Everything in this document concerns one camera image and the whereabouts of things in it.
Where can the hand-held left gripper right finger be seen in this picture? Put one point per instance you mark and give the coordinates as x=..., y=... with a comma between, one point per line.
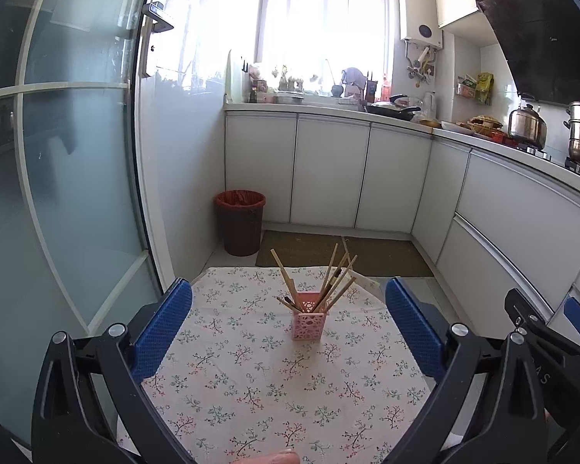
x=413, y=333

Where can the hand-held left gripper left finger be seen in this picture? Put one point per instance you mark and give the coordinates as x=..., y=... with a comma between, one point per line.
x=162, y=333

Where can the black chopstick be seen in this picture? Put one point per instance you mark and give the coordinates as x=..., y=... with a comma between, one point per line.
x=335, y=278

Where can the pink perforated utensil holder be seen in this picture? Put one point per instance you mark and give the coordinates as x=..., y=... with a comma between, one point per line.
x=309, y=324

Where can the bunch of wooden chopsticks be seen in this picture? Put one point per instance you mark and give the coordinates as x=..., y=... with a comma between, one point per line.
x=329, y=270

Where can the person's left hand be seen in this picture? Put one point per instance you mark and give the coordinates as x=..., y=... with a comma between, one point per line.
x=270, y=458

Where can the beige table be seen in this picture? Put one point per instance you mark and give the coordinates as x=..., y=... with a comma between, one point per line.
x=367, y=285

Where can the brown floor mat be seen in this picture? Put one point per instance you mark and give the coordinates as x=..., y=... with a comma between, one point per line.
x=295, y=249
x=391, y=258

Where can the floral tablecloth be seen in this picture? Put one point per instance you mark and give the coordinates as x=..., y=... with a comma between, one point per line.
x=251, y=372

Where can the white drawer cabinet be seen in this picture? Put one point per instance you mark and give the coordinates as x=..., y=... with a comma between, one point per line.
x=512, y=212

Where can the brown trash bin red liner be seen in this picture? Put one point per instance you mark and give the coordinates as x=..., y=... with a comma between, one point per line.
x=239, y=232

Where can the black gas stove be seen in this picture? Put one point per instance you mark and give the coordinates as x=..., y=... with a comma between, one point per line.
x=577, y=170

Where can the frosted glass sliding door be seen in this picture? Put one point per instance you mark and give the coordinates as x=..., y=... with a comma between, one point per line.
x=77, y=179

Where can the white base cabinet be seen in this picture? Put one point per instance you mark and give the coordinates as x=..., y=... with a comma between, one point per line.
x=328, y=174

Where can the steel kettle pot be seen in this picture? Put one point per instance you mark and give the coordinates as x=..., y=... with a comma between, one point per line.
x=527, y=128

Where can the basket of food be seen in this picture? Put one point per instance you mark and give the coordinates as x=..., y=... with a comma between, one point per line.
x=486, y=122

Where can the white plate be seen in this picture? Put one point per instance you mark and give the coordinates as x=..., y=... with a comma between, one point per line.
x=457, y=127

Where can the black frying pan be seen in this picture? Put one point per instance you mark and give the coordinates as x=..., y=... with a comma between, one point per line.
x=391, y=112

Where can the white thermos jug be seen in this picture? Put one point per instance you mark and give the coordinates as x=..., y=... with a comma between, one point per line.
x=430, y=106

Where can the yellow snack bag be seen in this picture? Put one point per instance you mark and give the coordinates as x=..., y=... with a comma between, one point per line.
x=484, y=86

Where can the red bottle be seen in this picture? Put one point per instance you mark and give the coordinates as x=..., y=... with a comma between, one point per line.
x=385, y=89

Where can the grey bag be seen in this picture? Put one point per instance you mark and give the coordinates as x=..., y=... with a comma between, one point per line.
x=354, y=76

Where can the steel tray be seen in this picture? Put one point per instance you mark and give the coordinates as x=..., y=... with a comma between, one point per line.
x=289, y=98

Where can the white cutting board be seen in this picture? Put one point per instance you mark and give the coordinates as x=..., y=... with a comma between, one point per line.
x=236, y=77

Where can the black range hood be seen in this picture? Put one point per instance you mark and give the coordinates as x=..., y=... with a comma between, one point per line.
x=546, y=43

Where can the row of small windowsill ornaments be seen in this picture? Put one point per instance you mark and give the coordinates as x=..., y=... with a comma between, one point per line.
x=285, y=82

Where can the white water heater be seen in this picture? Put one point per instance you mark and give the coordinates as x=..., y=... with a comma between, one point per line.
x=418, y=14

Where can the kitchen window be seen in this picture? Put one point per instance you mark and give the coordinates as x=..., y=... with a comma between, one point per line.
x=319, y=24

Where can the wall condiment rack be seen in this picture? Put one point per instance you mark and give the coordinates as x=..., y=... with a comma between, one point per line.
x=466, y=89

